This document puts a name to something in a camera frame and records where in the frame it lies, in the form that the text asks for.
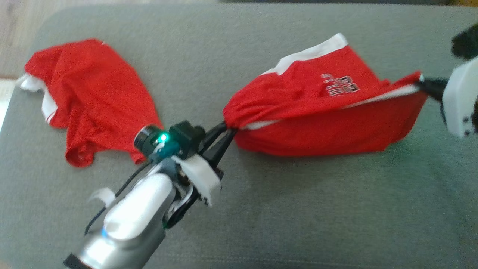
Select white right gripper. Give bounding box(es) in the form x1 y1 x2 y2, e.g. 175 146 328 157
415 56 478 139

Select grey fabric sofa seat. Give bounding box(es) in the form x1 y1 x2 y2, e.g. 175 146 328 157
0 2 478 269

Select red basketball jersey white sleeves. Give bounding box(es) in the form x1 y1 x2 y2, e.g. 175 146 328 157
17 38 164 168

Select white floor rug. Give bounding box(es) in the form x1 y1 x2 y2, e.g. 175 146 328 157
0 78 18 131

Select white left cable label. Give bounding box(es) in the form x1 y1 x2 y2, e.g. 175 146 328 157
88 187 117 208

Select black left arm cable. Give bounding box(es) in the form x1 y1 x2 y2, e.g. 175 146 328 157
84 159 154 236

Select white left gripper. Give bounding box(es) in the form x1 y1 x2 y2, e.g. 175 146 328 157
164 122 238 228

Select red shorts with white trim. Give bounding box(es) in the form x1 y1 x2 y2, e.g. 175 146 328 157
223 33 428 157

